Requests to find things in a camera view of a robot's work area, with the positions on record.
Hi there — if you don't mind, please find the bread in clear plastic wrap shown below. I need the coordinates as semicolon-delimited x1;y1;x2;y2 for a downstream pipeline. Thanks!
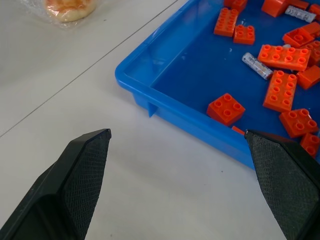
20;0;99;31

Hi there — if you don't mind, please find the small red plastic brick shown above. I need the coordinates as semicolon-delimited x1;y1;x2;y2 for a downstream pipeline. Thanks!
231;125;246;136

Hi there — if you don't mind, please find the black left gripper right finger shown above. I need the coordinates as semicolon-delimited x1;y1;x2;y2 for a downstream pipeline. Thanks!
244;129;320;240

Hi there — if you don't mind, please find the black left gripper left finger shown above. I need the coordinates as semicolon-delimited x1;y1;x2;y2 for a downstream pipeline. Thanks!
0;128;112;240

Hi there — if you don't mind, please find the upside-down red building brick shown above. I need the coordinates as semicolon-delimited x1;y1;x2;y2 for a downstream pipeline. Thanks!
282;27;316;49

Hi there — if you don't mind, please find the blue plastic tray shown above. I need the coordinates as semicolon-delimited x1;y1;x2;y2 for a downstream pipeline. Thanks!
114;0;320;170

